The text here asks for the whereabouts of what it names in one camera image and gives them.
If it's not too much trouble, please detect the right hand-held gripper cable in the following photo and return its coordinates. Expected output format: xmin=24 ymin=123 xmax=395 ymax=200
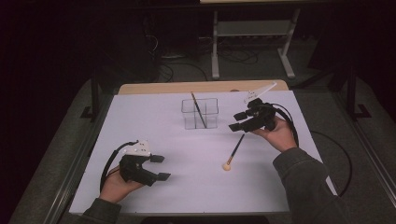
xmin=267 ymin=102 xmax=353 ymax=199

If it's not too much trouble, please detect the thin dark makeup brush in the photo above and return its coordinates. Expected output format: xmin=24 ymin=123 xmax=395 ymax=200
xmin=190 ymin=91 xmax=208 ymax=129

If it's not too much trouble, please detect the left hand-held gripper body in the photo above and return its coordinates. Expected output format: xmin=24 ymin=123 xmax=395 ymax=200
xmin=119 ymin=139 xmax=161 ymax=188

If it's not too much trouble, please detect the black metal stand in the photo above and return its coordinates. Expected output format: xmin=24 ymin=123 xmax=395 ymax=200
xmin=79 ymin=69 xmax=104 ymax=123
xmin=342 ymin=63 xmax=373 ymax=122

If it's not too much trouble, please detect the black floor cable tangle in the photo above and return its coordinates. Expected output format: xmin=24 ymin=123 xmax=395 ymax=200
xmin=218 ymin=49 xmax=260 ymax=65

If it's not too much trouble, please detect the hand-held gripper cable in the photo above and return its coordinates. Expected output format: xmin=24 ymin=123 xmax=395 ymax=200
xmin=267 ymin=102 xmax=353 ymax=199
xmin=99 ymin=140 xmax=139 ymax=192

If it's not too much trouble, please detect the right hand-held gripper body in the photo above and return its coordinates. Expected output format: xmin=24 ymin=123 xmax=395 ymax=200
xmin=243 ymin=81 xmax=278 ymax=133

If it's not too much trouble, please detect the clear plastic divided organizer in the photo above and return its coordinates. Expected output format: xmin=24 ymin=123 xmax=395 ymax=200
xmin=180 ymin=97 xmax=219 ymax=131

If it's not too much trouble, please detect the white table cover sheet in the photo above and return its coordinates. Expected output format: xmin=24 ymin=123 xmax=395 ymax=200
xmin=68 ymin=90 xmax=338 ymax=216

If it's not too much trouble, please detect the person's left hand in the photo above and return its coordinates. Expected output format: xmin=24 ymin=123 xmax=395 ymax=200
xmin=99 ymin=166 xmax=145 ymax=203

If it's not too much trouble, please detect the left hand-held gripper cable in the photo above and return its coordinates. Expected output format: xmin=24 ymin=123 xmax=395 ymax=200
xmin=99 ymin=140 xmax=139 ymax=192

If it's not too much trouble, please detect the person's right hand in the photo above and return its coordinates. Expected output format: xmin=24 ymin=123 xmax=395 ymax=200
xmin=251 ymin=118 xmax=298 ymax=153

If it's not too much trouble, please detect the aluminium frame rail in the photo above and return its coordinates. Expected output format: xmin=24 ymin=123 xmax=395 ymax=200
xmin=332 ymin=91 xmax=396 ymax=200
xmin=43 ymin=92 xmax=115 ymax=224

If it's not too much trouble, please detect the round beige head makeup brush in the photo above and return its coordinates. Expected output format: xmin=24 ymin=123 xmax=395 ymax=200
xmin=221 ymin=133 xmax=246 ymax=172

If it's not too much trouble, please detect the white metal frame desk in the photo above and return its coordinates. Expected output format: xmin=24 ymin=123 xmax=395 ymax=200
xmin=199 ymin=0 xmax=302 ymax=80

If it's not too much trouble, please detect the wooden table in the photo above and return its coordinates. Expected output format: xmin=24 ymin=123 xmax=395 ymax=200
xmin=118 ymin=79 xmax=290 ymax=95

